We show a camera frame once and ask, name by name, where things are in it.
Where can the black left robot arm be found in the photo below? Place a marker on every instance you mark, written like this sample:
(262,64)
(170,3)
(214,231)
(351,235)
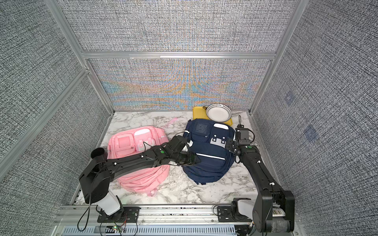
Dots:
(101,171)

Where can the black cup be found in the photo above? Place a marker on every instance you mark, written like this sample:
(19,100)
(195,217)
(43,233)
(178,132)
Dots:
(99,153)

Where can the white bowl dotted rim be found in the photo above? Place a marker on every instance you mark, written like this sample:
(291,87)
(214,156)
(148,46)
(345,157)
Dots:
(219,113)

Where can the navy blue backpack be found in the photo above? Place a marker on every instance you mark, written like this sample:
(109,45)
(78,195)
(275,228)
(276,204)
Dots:
(207,139)

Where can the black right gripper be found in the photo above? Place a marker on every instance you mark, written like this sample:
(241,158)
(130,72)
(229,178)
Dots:
(229,144)

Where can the aluminium mounting rail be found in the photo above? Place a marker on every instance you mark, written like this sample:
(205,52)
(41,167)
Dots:
(153,220)

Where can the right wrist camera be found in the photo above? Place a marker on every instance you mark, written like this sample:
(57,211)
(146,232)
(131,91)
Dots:
(242,137)

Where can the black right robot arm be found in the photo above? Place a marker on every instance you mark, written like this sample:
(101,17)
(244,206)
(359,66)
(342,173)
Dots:
(273,210)

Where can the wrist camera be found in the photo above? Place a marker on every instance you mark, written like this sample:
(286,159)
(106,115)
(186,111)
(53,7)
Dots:
(242,137)
(178,144)

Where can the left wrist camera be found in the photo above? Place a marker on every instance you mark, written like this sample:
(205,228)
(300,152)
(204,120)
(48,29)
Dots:
(178,144)

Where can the yellow cutting board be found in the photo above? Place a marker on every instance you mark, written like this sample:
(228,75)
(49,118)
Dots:
(199,112)

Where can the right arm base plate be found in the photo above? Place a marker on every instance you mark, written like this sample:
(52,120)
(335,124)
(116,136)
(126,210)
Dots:
(224,214)

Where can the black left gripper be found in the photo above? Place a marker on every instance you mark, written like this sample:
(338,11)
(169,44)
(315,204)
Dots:
(191,159)

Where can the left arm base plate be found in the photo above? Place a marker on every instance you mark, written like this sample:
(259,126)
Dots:
(128,214)

